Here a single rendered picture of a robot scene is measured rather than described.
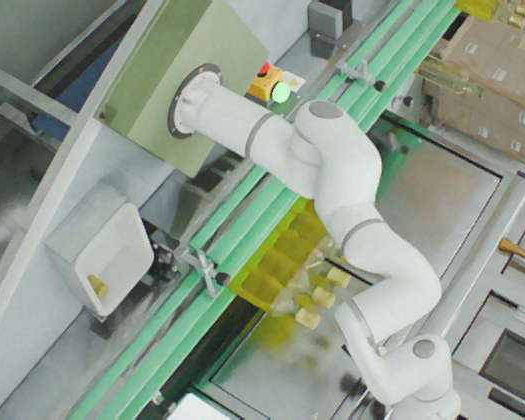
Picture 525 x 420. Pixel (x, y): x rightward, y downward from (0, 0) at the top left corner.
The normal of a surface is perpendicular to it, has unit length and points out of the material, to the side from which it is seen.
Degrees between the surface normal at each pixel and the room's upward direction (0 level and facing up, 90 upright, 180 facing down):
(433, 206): 90
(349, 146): 88
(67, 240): 90
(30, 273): 0
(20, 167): 90
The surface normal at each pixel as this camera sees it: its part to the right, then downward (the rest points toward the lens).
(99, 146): 0.81, 0.44
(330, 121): 0.01, -0.72
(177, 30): -0.32, -0.22
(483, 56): 0.03, -0.50
